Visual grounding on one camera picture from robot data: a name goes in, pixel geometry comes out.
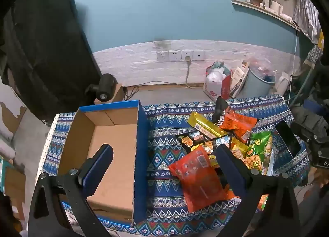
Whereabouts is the white box on shelf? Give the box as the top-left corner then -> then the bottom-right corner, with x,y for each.
271,1 -> 283,14

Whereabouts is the grey plug and cable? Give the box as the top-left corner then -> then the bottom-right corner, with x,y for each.
184,56 -> 203,89

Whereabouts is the small brown cardboard box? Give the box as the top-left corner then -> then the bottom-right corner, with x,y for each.
93,83 -> 126,105

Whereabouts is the cardboard box with blue rim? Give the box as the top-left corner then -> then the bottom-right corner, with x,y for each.
57,100 -> 149,227

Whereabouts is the red snack packet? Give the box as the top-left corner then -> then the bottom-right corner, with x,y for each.
168,145 -> 229,213

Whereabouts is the clear plastic bin bag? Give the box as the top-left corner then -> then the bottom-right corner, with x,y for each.
248,56 -> 275,81

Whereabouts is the red and white bag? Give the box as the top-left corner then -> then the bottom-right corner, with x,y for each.
203,61 -> 232,100

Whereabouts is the black smartphone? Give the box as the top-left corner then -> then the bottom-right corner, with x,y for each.
275,120 -> 302,158

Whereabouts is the black floor cable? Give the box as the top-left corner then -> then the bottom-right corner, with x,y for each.
123,81 -> 185,101

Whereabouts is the flat cardboard sheet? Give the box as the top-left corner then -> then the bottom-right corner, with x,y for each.
5,167 -> 27,203

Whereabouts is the white brown leaning carton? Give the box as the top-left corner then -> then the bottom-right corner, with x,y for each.
229,60 -> 250,98

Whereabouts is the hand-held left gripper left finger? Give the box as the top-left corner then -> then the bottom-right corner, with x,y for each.
28,144 -> 114,237

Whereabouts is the black studio light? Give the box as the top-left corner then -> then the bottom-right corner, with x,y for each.
85,73 -> 118,102

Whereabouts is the dark grey bag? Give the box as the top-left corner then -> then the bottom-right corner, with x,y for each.
290,93 -> 329,145

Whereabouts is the leaf patterned cloth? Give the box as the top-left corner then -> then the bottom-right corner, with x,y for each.
303,44 -> 324,68

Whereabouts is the white hanging cord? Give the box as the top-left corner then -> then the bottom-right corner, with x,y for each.
288,25 -> 300,106

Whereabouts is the white kettle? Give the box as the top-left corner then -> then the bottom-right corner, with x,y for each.
272,72 -> 291,95

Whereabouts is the orange snack packet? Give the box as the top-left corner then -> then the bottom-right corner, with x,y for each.
220,110 -> 258,145

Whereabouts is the green pea snack packet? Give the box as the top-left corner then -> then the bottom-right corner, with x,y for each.
242,130 -> 273,176

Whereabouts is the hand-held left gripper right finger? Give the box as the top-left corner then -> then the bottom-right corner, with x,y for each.
214,144 -> 301,237

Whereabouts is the gold long snack packet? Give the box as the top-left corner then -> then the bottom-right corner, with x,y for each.
187,112 -> 233,140
230,137 -> 250,169

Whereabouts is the blue trash bin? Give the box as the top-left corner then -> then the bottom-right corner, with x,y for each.
242,69 -> 277,97

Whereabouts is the blue patterned tablecloth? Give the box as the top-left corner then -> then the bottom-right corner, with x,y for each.
42,94 -> 310,236

